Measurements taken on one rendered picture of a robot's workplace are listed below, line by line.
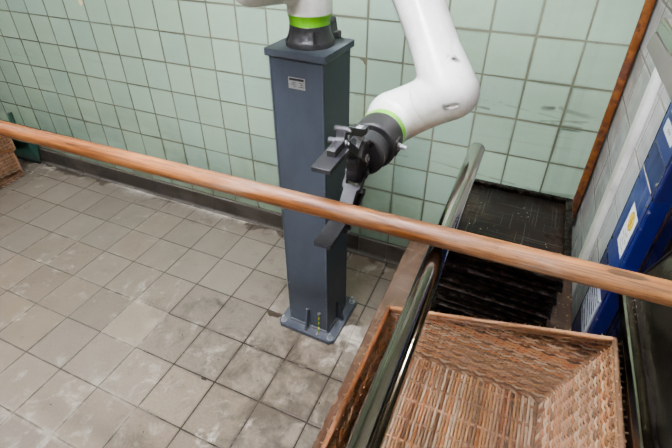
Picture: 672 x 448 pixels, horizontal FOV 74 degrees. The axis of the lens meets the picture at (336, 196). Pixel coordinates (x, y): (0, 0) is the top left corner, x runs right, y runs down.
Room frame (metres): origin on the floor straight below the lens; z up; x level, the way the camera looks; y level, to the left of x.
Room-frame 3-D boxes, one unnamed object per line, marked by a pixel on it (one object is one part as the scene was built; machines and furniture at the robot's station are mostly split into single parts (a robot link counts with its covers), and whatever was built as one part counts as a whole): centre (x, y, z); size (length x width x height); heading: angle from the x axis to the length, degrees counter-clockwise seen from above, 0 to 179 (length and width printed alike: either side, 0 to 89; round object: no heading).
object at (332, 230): (0.57, 0.01, 1.12); 0.07 x 0.03 x 0.01; 157
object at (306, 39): (1.44, 0.05, 1.23); 0.26 x 0.15 x 0.06; 154
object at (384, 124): (0.76, -0.08, 1.19); 0.12 x 0.06 x 0.09; 67
